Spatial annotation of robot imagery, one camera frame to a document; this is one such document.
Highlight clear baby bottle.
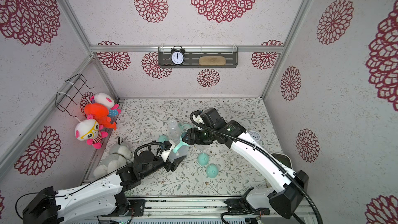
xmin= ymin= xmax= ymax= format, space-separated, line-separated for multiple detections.
xmin=168 ymin=119 xmax=181 ymax=145
xmin=168 ymin=145 xmax=189 ymax=163

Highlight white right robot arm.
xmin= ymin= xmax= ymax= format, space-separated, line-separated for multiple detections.
xmin=182 ymin=108 xmax=323 ymax=224

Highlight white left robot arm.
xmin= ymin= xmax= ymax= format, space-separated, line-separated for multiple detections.
xmin=19 ymin=142 xmax=187 ymax=224

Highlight white alarm clock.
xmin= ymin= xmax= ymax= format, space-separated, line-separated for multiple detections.
xmin=249 ymin=131 xmax=262 ymax=144

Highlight white sterilizer box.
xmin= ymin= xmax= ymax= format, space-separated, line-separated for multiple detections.
xmin=271 ymin=152 xmax=293 ymax=169

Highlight white plush yellow glasses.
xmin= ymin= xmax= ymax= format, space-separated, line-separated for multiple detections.
xmin=74 ymin=115 xmax=108 ymax=149

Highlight red orange plush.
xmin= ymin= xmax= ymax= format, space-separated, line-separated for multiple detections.
xmin=84 ymin=103 xmax=117 ymax=130

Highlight tan brush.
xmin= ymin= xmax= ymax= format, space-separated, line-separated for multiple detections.
xmin=199 ymin=56 xmax=227 ymax=66

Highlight white pink plush upper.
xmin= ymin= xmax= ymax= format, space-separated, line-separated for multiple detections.
xmin=90 ymin=93 xmax=119 ymax=110

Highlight black alarm clock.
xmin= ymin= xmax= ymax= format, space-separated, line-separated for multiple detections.
xmin=171 ymin=45 xmax=186 ymax=66

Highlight metal base rail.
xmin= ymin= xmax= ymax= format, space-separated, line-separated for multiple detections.
xmin=81 ymin=196 xmax=297 ymax=224

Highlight grey wall shelf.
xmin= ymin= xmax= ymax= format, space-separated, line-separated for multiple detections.
xmin=158 ymin=46 xmax=239 ymax=69

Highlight black wire basket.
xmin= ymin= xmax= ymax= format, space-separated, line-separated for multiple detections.
xmin=55 ymin=73 xmax=95 ymax=118

